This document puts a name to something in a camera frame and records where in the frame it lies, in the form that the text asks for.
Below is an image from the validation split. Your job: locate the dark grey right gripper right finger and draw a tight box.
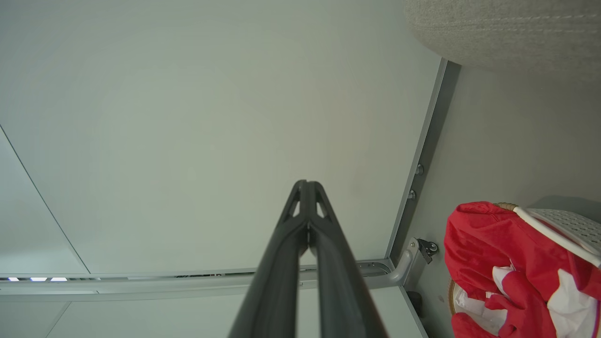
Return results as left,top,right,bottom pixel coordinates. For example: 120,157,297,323
307,181,388,338

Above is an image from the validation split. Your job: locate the grey fabric sofa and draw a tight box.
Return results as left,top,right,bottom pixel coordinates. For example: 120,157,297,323
404,0,601,84

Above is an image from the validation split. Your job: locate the red and white jersey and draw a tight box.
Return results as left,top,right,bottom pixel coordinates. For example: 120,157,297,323
444,202,601,338

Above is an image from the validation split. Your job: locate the white laundry basket brown rim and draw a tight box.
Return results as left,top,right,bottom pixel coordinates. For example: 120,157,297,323
447,202,601,338

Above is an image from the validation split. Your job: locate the grey metal partition bottom rail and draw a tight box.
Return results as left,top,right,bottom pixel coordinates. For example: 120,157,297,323
385,58,463,263

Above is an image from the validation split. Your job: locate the small black caster wheel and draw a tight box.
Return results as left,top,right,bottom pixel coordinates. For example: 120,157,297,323
417,238,439,264

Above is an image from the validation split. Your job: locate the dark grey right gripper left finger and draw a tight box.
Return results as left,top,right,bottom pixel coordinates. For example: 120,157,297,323
229,180,309,338

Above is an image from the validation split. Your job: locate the grey metal door handle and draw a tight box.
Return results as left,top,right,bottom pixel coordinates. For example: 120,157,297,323
359,237,421,289

